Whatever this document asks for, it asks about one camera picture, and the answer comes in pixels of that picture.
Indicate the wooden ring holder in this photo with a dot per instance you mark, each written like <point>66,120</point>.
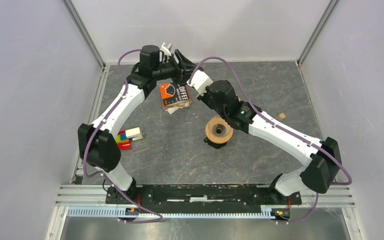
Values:
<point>216,139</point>

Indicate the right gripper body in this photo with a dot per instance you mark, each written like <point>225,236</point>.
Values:
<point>207,98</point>

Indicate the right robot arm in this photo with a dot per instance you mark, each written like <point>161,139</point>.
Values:
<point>319,164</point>

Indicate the small wooden cube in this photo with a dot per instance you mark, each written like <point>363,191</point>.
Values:
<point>281,116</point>

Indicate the white paper filter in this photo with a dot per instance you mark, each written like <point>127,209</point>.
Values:
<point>172,109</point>

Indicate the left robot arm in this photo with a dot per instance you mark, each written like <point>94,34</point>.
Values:
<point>97,140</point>

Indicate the colourful block stack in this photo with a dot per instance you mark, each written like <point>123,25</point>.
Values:
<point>125,138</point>

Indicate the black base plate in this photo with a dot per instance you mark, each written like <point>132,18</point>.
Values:
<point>208,198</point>

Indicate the clear glass dripper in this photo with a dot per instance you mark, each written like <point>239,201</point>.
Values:
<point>218,127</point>

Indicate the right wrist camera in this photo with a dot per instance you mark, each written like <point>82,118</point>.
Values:
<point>199,81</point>

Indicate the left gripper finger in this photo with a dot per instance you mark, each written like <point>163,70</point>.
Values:
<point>183,76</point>
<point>183,62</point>

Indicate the coffee filter box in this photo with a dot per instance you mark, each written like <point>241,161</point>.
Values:
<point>174,95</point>

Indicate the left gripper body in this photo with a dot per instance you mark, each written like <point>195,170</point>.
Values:
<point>170,70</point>

